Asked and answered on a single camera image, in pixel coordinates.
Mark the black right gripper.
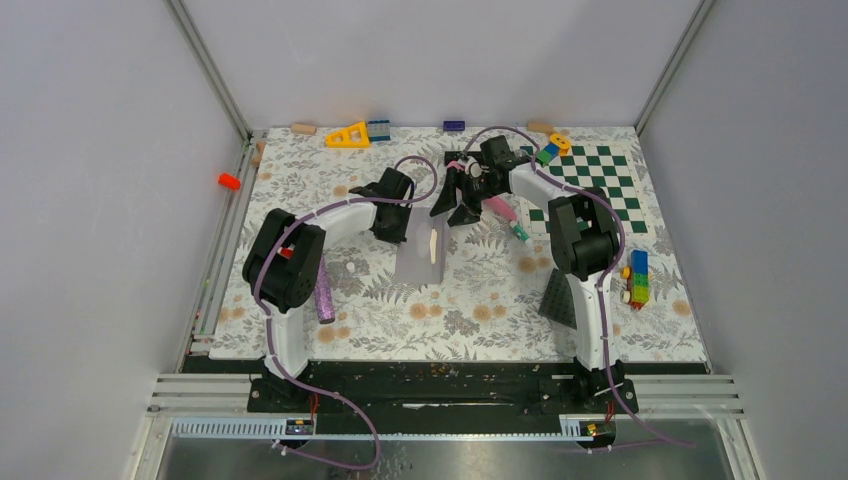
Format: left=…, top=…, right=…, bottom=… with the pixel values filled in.
left=429, top=166, right=504, bottom=229

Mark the green white glue stick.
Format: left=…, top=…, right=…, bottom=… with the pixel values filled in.
left=510, top=222, right=531, bottom=244

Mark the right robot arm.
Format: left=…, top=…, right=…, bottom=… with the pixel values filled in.
left=430, top=135, right=624, bottom=372

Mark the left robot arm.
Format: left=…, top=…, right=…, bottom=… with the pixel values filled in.
left=242, top=168, right=415, bottom=411

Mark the floral patterned table mat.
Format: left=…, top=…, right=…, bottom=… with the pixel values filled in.
left=210, top=127, right=707, bottom=363

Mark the pink microphone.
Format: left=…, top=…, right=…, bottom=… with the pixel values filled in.
left=446, top=161, right=518, bottom=224

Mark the black microphone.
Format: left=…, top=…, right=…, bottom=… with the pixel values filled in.
left=443, top=150, right=531, bottom=166

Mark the purple flat toy brick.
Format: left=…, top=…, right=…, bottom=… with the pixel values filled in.
left=442, top=120, right=466, bottom=132

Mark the grey and blue brick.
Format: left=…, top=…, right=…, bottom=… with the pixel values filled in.
left=366, top=119, right=391, bottom=142

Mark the yellow triangle shape toy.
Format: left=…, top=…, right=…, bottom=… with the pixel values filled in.
left=325, top=121, right=371, bottom=149

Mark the purple glitter microphone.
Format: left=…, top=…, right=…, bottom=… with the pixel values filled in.
left=314, top=259, right=336, bottom=324

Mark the green blue toy brick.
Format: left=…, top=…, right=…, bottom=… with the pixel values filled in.
left=535, top=143, right=560, bottom=167

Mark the wooden block back right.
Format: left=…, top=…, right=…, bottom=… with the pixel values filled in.
left=526, top=121, right=557, bottom=136

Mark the light wooden block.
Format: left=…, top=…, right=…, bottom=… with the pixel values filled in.
left=290, top=123, right=318, bottom=136

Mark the dark grey studded baseplate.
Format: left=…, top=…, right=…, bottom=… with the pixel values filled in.
left=538, top=268, right=577, bottom=330

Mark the green white chessboard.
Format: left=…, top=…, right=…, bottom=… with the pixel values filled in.
left=519, top=144, right=650, bottom=235

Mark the red plastic cylinder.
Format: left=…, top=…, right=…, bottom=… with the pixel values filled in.
left=217, top=173, right=241, bottom=191

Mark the multicolour brick stack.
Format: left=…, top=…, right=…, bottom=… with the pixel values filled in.
left=620, top=249, right=651, bottom=311

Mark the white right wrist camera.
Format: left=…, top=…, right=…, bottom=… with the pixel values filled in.
left=465, top=159, right=484, bottom=178

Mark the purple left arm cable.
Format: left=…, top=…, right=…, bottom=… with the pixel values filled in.
left=252, top=155, right=440, bottom=472

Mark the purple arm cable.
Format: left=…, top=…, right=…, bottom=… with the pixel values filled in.
left=461, top=125, right=697, bottom=455
left=252, top=155, right=440, bottom=472

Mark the orange yellow ring toy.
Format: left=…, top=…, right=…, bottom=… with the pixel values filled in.
left=549, top=133, right=572, bottom=156

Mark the wooden block by rail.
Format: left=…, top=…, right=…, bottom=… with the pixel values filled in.
left=251, top=141, right=266, bottom=168

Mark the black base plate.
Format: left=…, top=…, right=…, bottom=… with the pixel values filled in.
left=182, top=356, right=710, bottom=435

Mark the aluminium side rail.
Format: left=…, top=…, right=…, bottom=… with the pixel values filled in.
left=189, top=130, right=268, bottom=342

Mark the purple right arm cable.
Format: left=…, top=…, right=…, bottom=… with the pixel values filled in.
left=461, top=125, right=697, bottom=455

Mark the white perforated cable tray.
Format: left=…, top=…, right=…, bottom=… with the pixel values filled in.
left=170, top=415, right=598, bottom=444

